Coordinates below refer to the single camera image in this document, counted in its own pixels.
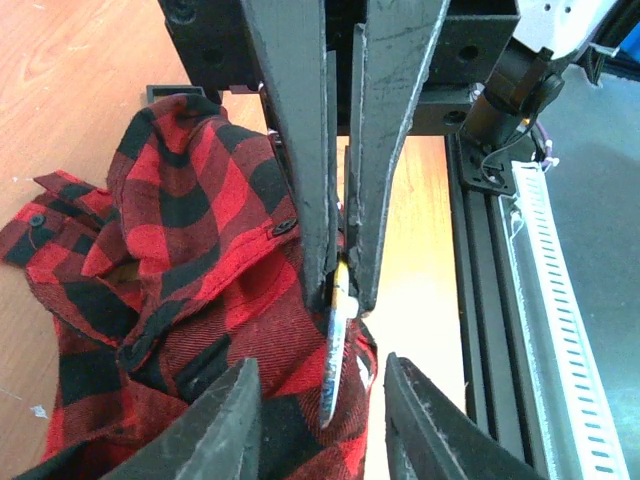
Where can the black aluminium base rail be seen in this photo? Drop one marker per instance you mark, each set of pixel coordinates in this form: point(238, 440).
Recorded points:
point(499, 395)

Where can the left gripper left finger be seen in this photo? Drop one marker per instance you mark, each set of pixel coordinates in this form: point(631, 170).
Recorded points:
point(218, 437)

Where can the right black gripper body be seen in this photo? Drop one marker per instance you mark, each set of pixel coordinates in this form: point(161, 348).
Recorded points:
point(211, 40)

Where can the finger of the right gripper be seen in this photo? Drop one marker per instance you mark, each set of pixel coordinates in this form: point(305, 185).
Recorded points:
point(289, 44)
point(392, 53)

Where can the small black square tray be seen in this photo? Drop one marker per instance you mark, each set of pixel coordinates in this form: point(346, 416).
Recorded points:
point(155, 92)

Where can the red black plaid shirt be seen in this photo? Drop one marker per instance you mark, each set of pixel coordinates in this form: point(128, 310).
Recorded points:
point(188, 261)

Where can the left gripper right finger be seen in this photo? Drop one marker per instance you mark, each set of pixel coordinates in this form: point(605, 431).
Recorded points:
point(428, 437)

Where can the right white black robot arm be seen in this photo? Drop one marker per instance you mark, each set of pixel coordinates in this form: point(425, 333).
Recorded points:
point(527, 79)

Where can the light blue slotted cable duct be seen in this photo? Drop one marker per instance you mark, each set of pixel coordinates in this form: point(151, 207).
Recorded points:
point(579, 437)

